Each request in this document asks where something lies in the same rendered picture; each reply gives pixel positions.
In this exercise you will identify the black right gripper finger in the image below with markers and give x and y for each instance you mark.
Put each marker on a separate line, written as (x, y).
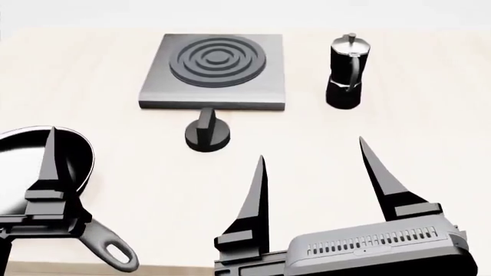
(253, 224)
(387, 189)

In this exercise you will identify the black and silver moka pot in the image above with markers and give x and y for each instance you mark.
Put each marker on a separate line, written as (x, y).
(343, 66)

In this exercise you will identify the grey square stove with burner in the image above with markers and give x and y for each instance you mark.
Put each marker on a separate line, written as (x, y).
(161, 86)

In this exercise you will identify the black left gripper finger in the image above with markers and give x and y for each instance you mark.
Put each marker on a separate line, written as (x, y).
(49, 184)

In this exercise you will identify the black frying pan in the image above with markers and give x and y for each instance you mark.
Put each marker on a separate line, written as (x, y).
(19, 161)

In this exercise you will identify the black round stove knob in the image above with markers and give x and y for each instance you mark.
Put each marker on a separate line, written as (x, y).
(209, 135)

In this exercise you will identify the grey vented camera box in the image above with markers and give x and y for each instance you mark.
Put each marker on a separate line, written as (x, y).
(368, 250)

